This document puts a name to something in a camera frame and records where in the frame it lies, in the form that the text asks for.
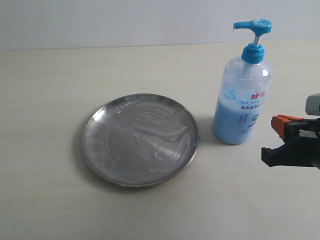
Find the blue pump lotion bottle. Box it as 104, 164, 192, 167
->
212, 18, 272, 145

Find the round stainless steel plate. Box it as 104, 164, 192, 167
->
81, 93, 200, 188

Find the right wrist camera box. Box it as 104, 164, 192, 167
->
305, 93, 320, 116

